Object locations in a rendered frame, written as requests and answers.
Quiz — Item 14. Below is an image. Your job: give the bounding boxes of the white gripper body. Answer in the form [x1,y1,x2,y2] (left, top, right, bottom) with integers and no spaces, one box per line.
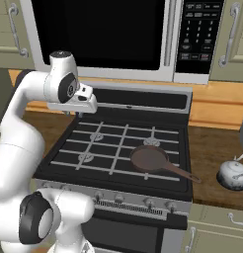
[46,95,99,115]

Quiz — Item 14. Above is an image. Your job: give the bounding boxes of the black and silver stove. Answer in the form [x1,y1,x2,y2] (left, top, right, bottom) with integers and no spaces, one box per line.
[32,80,195,253]

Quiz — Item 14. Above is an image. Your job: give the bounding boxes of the white microwave oven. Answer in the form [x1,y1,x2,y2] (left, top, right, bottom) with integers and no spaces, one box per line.
[19,0,226,85]

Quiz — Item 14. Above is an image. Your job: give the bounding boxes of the brown frying pan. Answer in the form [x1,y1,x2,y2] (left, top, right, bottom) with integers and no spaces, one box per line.
[128,144,203,185]

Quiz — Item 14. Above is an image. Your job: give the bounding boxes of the black oven door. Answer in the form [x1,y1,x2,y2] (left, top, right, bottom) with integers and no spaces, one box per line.
[81,216,166,253]

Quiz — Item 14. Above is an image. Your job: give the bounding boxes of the beige drawer front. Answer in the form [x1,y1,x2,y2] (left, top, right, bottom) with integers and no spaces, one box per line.
[188,203,243,232]

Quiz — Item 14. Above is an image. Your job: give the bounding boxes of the beige base cupboard door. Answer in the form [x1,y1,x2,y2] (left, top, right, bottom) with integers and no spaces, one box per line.
[180,219,243,253]

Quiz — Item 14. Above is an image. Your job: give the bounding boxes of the silver cupboard handle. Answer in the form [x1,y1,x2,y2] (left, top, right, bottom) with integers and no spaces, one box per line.
[7,2,30,59]
[218,2,242,69]
[185,226,198,253]

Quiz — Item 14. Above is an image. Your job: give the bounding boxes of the beige wall cupboard door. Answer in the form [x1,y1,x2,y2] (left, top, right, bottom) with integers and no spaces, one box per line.
[208,0,243,84]
[0,0,37,71]

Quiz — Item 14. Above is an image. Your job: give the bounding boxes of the microwave door handle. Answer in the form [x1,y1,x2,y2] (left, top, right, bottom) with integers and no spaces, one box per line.
[163,0,178,67]

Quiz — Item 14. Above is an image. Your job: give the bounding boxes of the black oven door handle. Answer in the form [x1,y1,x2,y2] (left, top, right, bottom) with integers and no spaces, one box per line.
[92,209,189,231]

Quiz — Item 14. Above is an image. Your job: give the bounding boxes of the silver drawer handle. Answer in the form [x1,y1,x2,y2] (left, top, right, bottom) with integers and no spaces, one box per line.
[227,211,243,228]

